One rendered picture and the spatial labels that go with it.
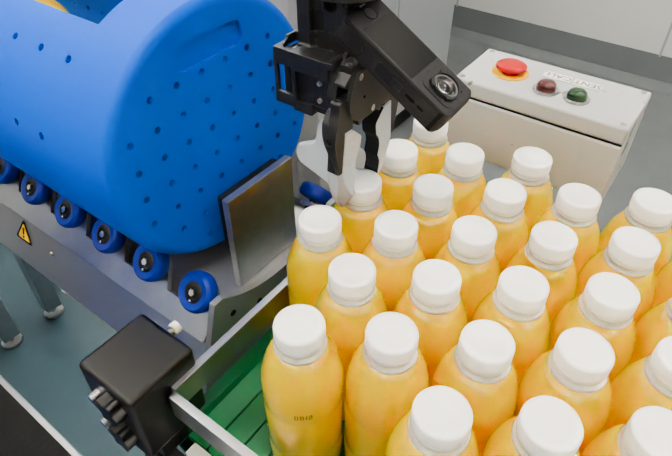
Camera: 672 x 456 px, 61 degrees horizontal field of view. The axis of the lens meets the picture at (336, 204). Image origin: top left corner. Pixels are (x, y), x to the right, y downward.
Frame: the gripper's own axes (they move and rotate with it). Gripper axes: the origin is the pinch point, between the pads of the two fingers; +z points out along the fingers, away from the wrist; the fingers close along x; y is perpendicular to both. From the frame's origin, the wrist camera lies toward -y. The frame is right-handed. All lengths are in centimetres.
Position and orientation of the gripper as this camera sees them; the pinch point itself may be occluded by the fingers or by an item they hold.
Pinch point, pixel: (361, 185)
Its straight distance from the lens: 55.2
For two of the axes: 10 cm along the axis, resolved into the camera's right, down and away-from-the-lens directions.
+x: -5.9, 5.2, -6.2
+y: -8.1, -3.8, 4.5
